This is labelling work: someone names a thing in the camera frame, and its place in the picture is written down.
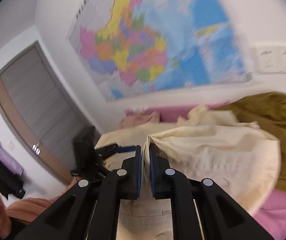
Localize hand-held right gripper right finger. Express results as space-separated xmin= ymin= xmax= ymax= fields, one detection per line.
xmin=149 ymin=142 xmax=271 ymax=240

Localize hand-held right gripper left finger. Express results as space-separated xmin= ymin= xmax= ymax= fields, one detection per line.
xmin=14 ymin=145 xmax=143 ymax=240

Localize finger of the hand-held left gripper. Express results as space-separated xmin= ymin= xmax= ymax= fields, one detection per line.
xmin=95 ymin=143 xmax=120 ymax=153
xmin=100 ymin=146 xmax=137 ymax=161

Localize cream large garment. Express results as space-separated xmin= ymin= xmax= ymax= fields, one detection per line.
xmin=94 ymin=105 xmax=281 ymax=240

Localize light pink cloth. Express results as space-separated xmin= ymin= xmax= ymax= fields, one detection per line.
xmin=120 ymin=110 xmax=161 ymax=128

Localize grey door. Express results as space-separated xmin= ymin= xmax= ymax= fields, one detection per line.
xmin=0 ymin=40 xmax=102 ymax=184

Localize black hanging garment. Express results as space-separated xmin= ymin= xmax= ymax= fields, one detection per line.
xmin=0 ymin=145 xmax=26 ymax=200

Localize purple hanging garment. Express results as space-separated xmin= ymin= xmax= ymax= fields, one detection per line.
xmin=0 ymin=135 xmax=24 ymax=177

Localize pink flowered bed sheet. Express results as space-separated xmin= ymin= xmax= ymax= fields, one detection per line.
xmin=125 ymin=102 xmax=286 ymax=240

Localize olive brown garment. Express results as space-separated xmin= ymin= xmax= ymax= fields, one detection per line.
xmin=213 ymin=92 xmax=286 ymax=198

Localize colourful wall map poster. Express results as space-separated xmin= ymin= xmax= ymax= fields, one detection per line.
xmin=66 ymin=0 xmax=254 ymax=103

